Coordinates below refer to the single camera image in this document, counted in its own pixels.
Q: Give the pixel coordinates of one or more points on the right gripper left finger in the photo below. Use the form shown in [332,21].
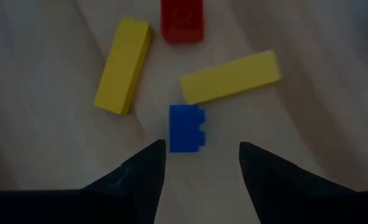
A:
[134,193]

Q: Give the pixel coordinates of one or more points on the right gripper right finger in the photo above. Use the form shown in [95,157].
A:
[280,193]

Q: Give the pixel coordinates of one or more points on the blue two-stud brick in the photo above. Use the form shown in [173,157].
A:
[184,127]

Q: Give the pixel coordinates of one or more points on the long yellow wooden block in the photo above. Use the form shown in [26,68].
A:
[122,65]
[230,77]

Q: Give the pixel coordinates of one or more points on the red rounded brick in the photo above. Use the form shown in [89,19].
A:
[182,21]

